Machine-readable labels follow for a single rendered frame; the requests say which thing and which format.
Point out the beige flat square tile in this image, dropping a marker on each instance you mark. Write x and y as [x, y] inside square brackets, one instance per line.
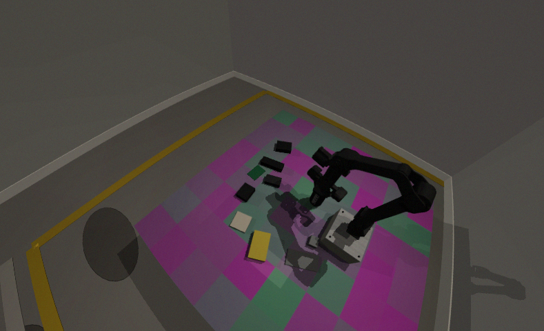
[241, 221]

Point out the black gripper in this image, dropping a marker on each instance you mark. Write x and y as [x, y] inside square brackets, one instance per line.
[338, 193]

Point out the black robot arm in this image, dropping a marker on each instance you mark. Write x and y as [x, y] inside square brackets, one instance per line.
[414, 198]

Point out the yellow rectangular block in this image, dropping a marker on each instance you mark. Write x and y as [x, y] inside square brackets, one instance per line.
[259, 245]

